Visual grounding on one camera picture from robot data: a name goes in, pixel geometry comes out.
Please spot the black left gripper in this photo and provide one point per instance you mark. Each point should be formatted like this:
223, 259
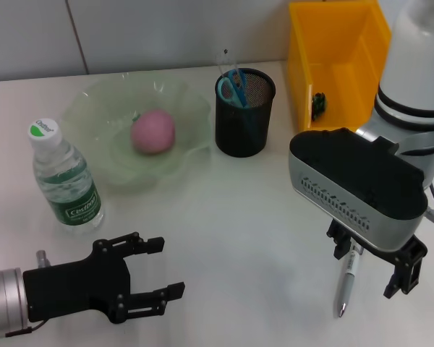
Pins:
76, 285

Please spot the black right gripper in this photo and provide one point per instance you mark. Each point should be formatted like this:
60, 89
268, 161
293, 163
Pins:
381, 256

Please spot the silver ballpoint pen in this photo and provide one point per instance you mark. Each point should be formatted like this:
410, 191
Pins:
347, 285

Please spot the clear water bottle green label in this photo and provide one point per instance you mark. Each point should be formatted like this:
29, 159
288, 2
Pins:
68, 195

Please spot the pink peach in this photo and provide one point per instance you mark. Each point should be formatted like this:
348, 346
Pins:
153, 132

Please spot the green plastic wrapper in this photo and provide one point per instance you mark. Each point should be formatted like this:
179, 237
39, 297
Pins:
319, 105

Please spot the blue scissors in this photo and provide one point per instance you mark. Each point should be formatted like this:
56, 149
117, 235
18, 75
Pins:
235, 90

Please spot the clear plastic ruler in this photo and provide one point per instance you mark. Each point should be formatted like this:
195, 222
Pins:
226, 65

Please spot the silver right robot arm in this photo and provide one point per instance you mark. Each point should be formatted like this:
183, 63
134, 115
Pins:
412, 72

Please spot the black mesh pen holder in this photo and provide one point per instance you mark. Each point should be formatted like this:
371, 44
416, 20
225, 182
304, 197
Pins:
238, 133

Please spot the green glass fruit plate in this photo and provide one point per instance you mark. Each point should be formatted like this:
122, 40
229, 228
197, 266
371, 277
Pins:
188, 108

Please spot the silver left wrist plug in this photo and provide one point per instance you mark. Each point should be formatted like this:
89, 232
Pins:
42, 258

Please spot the yellow plastic bin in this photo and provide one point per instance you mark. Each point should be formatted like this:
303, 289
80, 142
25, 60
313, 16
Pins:
304, 54

